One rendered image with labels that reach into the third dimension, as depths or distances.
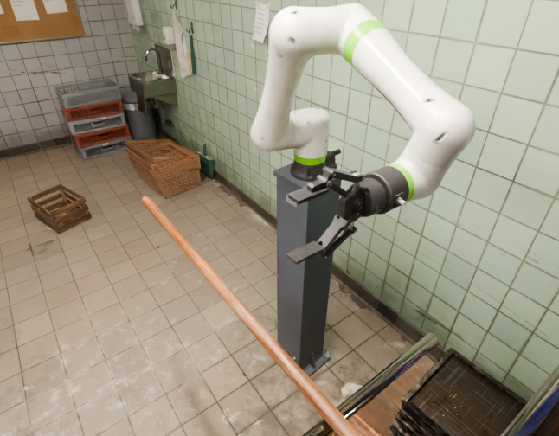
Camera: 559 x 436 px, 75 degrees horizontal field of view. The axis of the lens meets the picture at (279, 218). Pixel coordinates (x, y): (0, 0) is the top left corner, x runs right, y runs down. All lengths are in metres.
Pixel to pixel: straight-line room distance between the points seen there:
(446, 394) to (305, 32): 1.11
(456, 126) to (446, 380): 0.85
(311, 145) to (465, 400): 0.95
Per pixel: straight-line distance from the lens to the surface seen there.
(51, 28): 5.12
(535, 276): 1.85
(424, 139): 0.80
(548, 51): 1.60
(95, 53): 5.24
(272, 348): 0.84
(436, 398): 1.32
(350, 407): 0.81
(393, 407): 1.53
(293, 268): 1.66
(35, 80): 5.19
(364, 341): 2.40
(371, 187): 0.75
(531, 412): 0.60
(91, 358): 2.52
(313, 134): 1.33
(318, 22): 1.02
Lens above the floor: 1.88
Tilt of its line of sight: 35 degrees down
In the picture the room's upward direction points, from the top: straight up
